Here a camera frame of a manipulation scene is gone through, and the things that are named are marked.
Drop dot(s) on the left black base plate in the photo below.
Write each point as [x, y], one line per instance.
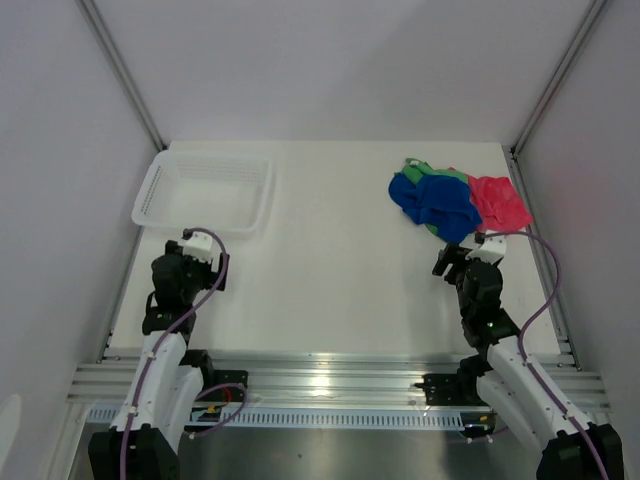
[224, 386]

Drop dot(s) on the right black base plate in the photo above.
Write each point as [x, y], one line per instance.
[442, 389]

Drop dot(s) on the right aluminium corner post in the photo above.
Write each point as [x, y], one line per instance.
[579, 40]

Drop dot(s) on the blue towel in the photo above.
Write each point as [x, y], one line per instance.
[440, 205]

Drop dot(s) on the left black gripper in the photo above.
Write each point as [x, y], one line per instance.
[212, 280]

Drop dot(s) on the aluminium corner post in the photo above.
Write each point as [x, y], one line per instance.
[579, 40]
[108, 46]

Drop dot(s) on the white slotted cable duct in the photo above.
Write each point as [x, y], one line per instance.
[411, 419]

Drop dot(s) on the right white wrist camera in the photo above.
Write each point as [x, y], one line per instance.
[489, 247]

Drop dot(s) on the white plastic basket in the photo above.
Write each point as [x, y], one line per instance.
[228, 193]

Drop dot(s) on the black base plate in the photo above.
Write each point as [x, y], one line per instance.
[224, 386]
[442, 389]

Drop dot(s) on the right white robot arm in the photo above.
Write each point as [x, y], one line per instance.
[512, 382]

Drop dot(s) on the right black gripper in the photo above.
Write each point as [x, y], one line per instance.
[451, 252]

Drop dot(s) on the left aluminium corner post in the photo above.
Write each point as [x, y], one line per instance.
[108, 46]

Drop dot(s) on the aluminium front rail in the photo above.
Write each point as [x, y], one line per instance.
[307, 380]

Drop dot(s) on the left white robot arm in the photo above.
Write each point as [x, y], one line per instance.
[143, 439]

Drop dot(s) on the green towel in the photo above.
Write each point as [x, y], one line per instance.
[417, 170]

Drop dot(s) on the pink towel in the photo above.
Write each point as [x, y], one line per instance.
[497, 201]

